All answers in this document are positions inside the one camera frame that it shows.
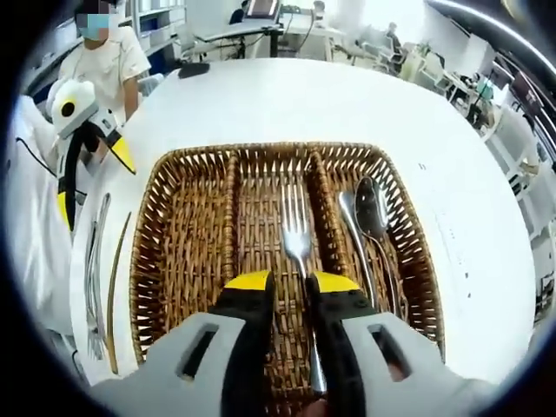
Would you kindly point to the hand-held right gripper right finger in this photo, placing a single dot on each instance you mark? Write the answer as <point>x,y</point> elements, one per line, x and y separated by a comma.
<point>434,391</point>

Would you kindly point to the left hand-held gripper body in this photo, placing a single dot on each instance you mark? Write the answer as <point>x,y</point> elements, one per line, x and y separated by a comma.
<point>82,93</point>

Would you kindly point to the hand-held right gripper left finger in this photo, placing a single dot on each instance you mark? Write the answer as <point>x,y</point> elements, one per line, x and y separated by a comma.
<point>143,391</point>

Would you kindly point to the steel fork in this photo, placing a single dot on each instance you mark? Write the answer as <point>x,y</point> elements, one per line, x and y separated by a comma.
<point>95,343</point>
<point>297,243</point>

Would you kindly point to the wooden chopstick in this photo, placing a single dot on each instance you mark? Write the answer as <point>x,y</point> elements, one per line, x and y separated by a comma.
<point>112,278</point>

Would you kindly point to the brown wicker storage basket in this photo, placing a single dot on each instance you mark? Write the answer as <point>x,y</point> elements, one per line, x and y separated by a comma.
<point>187,243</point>

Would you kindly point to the steel spoon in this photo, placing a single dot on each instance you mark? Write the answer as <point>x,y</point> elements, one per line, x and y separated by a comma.
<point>371,208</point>
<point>354,234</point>

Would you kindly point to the person's white shirt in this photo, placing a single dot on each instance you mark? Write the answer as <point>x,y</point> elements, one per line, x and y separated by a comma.
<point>39,243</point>

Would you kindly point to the black flat pad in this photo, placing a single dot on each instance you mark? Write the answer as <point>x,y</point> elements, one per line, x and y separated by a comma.
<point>194,70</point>

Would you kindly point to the white standing desk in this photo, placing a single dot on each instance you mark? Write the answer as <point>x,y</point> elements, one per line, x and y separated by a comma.
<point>234,32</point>

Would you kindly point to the computer monitor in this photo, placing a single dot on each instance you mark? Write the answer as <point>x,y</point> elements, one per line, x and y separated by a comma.
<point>260,8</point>

